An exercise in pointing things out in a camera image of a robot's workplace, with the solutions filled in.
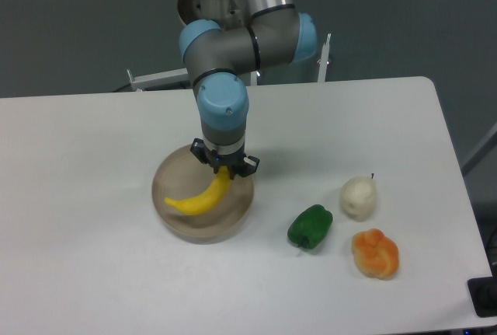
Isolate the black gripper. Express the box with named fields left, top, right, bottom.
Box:
left=189, top=138, right=259, bottom=180

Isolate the yellow toy banana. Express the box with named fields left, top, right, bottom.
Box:
left=164, top=166, right=232, bottom=216

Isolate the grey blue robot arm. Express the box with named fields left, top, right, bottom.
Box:
left=179, top=0, right=318, bottom=178

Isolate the beige round plate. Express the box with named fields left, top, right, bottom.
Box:
left=151, top=146, right=255, bottom=242

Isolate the green toy bell pepper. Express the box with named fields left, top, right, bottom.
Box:
left=287, top=204, right=333, bottom=250

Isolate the white toy pear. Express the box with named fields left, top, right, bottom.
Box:
left=339, top=176, right=378, bottom=221

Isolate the orange toy bread roll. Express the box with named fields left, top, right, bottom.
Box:
left=352, top=229, right=399, bottom=280

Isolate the grey table leg strut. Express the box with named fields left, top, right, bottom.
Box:
left=461, top=123, right=497, bottom=176

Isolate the black device at edge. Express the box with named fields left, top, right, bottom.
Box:
left=467, top=277, right=496, bottom=318

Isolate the white metal bracket left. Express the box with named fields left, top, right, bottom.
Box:
left=127, top=68, right=189, bottom=91

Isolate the white metal bracket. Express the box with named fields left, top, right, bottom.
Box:
left=317, top=33, right=332, bottom=82
left=127, top=68, right=189, bottom=91

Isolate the white metal bracket right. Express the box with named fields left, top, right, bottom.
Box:
left=317, top=33, right=332, bottom=82

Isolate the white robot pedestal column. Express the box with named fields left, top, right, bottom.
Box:
left=177, top=0, right=266, bottom=89

